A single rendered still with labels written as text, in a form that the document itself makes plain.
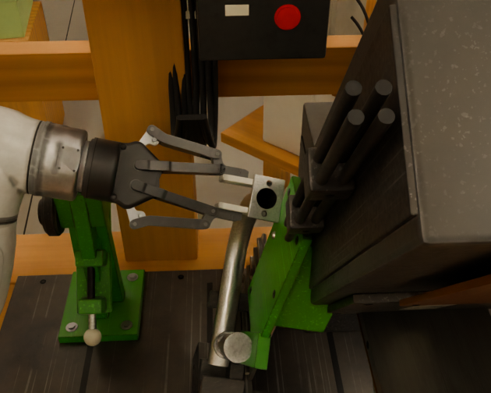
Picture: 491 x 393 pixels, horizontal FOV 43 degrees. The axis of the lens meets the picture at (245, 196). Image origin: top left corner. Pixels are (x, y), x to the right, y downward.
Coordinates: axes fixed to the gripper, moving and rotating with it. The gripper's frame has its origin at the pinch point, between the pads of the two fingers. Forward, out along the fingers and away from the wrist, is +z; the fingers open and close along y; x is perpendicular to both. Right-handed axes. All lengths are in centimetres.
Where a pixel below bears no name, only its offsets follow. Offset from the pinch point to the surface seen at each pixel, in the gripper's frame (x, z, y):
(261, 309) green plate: -0.2, 4.4, -13.9
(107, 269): 25.1, -15.4, -12.7
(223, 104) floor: 251, 30, 77
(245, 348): 0.7, 3.2, -19.0
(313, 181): -34.0, -2.0, -1.9
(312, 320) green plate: -2.8, 10.4, -14.0
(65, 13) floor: 366, -75, 147
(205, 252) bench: 43.8, 2.7, -7.2
